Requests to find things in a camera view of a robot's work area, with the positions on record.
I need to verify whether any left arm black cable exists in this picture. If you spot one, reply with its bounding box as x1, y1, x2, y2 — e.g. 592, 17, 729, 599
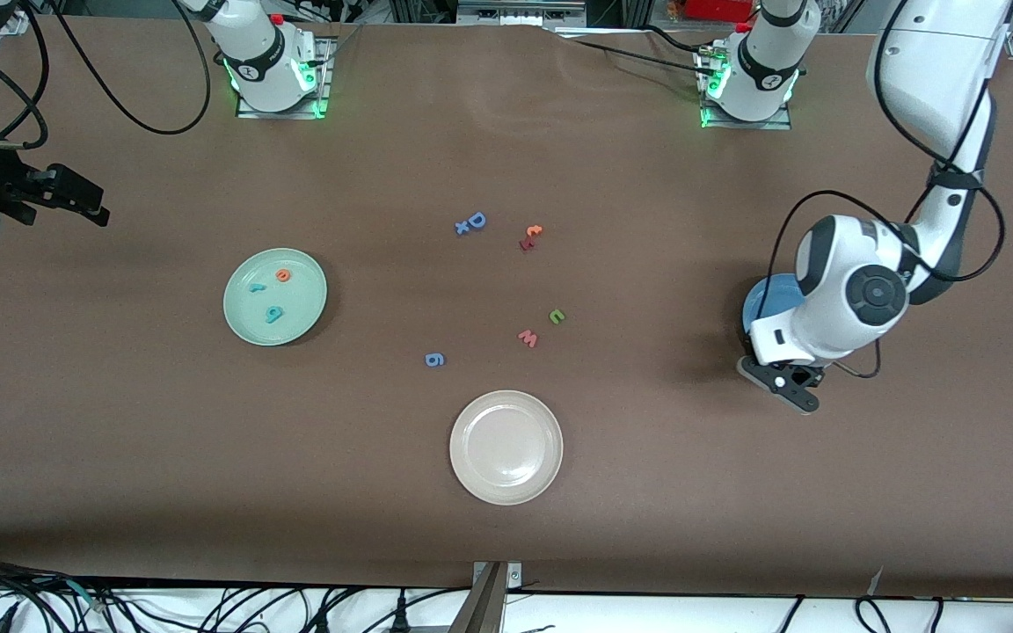
757, 0, 1006, 379

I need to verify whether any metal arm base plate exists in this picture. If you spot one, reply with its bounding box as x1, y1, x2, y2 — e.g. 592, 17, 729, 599
236, 35, 336, 120
698, 48, 794, 131

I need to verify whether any green tipped cable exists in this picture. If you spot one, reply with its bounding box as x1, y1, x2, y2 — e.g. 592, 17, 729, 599
49, 576, 116, 612

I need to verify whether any beige plate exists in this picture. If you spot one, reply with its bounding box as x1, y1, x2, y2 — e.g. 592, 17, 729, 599
449, 390, 565, 506

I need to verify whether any metal clamp bracket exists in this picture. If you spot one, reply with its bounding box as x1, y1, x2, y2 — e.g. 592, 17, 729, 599
449, 561, 523, 633

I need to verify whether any aluminium frame profile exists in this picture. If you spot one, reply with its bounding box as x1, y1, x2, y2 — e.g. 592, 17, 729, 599
388, 0, 459, 25

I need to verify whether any pale green plate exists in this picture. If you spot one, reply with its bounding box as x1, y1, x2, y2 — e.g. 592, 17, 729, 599
223, 248, 329, 346

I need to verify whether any black cable lying on table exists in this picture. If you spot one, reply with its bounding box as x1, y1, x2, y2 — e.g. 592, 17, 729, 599
559, 25, 723, 80

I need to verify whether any table cover sheet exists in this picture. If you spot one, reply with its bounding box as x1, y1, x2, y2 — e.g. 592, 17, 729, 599
0, 16, 1013, 600

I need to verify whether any grey metal box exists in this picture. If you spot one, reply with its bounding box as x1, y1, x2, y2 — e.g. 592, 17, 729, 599
456, 0, 588, 29

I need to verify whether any right arm long black cable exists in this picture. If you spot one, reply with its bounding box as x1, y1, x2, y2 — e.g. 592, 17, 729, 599
49, 0, 211, 135

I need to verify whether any blue plate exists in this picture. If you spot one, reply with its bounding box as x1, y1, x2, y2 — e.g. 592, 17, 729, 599
742, 273, 811, 353

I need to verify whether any red box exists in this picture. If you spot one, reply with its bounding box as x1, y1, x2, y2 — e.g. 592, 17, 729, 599
687, 0, 755, 23

